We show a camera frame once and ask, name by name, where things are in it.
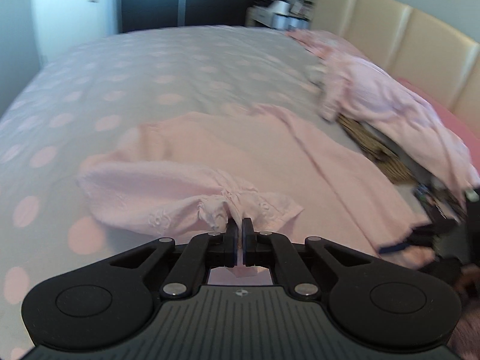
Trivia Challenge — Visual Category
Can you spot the pink pillow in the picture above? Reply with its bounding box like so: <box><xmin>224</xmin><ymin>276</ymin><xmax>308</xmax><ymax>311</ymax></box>
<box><xmin>397</xmin><ymin>77</ymin><xmax>480</xmax><ymax>151</ymax></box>

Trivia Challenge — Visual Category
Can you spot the pink embroidered garment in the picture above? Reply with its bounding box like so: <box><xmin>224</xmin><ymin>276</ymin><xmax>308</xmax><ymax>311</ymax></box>
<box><xmin>77</xmin><ymin>104</ymin><xmax>437</xmax><ymax>276</ymax></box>

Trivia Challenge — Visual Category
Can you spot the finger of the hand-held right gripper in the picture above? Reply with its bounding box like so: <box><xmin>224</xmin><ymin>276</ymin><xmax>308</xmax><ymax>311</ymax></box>
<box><xmin>378</xmin><ymin>232</ymin><xmax>437</xmax><ymax>256</ymax></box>

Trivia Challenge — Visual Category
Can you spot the grey pink-dotted bedspread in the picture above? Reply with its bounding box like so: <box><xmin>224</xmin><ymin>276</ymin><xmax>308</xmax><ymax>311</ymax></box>
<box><xmin>0</xmin><ymin>24</ymin><xmax>432</xmax><ymax>353</ymax></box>

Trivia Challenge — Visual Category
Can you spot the beige padded headboard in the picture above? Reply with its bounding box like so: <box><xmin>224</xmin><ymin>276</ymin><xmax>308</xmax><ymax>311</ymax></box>
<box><xmin>313</xmin><ymin>0</ymin><xmax>480</xmax><ymax>128</ymax></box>

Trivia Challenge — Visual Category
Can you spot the white door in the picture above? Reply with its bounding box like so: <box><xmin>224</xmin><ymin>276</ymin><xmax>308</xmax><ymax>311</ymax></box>
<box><xmin>30</xmin><ymin>0</ymin><xmax>122</xmax><ymax>69</ymax></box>

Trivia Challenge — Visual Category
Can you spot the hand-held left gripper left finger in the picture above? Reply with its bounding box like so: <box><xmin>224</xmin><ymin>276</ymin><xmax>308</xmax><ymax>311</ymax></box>
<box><xmin>109</xmin><ymin>217</ymin><xmax>239</xmax><ymax>301</ymax></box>

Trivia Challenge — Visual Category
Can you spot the brown striped garment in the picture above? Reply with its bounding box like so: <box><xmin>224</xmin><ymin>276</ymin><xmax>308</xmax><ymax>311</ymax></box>
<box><xmin>337</xmin><ymin>114</ymin><xmax>415</xmax><ymax>185</ymax></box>

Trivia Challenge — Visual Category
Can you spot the white storage shelf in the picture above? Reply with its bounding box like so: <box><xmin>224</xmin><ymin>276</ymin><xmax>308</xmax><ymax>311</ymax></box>
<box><xmin>245</xmin><ymin>0</ymin><xmax>314</xmax><ymax>31</ymax></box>

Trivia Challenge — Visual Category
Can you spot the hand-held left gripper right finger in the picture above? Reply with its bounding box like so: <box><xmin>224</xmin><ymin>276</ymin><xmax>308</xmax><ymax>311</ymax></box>
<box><xmin>242</xmin><ymin>217</ymin><xmax>370</xmax><ymax>297</ymax></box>

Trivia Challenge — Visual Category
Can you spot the person's purple fleece clothing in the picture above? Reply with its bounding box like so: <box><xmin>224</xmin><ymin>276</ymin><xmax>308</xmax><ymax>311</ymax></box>
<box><xmin>450</xmin><ymin>296</ymin><xmax>480</xmax><ymax>360</ymax></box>

